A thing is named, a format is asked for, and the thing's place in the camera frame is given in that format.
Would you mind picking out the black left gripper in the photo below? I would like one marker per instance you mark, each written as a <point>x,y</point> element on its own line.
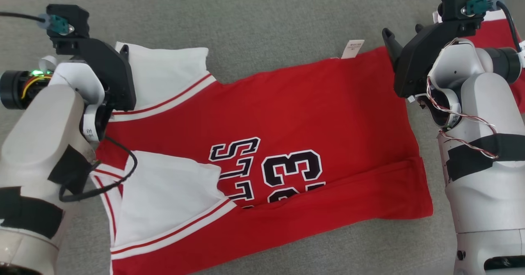
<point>117,86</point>

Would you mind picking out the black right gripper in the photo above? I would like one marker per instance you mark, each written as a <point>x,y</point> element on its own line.
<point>416,65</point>

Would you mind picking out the red garment with white band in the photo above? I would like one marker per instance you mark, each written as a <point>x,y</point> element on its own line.
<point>490,33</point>

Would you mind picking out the red jersey with black lettering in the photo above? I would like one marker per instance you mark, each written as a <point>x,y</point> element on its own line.
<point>307,111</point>

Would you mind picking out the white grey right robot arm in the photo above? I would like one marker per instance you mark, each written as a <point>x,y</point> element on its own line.
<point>484,115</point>

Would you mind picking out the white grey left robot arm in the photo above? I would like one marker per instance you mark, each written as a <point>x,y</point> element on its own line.
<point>37,135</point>

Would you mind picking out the grey fabric sofa seat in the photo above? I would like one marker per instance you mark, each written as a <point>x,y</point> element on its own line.
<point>266,20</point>

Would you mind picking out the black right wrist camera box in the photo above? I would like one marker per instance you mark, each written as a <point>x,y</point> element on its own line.
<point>455,2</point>

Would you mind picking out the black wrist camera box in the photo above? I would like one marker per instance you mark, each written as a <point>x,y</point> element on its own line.
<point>455,2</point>
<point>76,16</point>

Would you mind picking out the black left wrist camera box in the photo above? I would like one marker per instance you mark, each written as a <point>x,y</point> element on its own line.
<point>76,16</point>

